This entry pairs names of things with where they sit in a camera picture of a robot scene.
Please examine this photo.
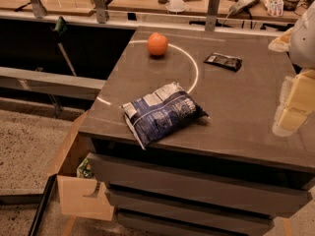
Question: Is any orange fruit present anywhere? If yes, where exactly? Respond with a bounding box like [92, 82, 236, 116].
[147, 32, 168, 56]

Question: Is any grey handheld device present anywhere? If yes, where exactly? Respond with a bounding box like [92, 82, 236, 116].
[228, 0, 260, 16]

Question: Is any grey drawer cabinet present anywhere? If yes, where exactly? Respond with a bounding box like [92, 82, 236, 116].
[80, 28, 315, 236]

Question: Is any black rxbar chocolate wrapper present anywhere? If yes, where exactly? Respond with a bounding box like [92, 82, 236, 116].
[204, 52, 242, 72]

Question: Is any metal bracket left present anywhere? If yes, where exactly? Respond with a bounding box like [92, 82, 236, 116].
[30, 0, 47, 19]

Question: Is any metal bracket right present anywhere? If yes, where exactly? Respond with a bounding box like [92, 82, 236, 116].
[205, 0, 220, 31]

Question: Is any blue chip bag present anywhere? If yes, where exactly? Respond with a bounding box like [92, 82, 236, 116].
[122, 82, 209, 149]

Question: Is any black mesh cup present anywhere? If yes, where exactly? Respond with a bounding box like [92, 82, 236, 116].
[283, 0, 300, 11]

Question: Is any metal bracket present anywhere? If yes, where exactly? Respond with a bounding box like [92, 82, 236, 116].
[30, 0, 47, 19]
[205, 0, 220, 31]
[94, 0, 107, 24]

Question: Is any green snack bag in box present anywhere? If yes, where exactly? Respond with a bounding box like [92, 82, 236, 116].
[77, 158, 94, 179]

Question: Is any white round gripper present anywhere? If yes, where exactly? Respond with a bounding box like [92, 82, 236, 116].
[268, 1, 315, 137]

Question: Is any cardboard box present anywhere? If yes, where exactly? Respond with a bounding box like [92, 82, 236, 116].
[47, 112, 114, 221]

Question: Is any metal bracket middle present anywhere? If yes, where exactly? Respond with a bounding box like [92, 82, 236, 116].
[94, 0, 107, 24]

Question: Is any green handled tool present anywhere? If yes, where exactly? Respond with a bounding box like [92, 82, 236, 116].
[52, 16, 78, 78]

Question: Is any white bowl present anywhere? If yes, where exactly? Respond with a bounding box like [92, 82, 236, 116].
[165, 0, 187, 13]

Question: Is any colourful snack packet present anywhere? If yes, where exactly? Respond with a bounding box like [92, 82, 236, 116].
[264, 0, 284, 17]

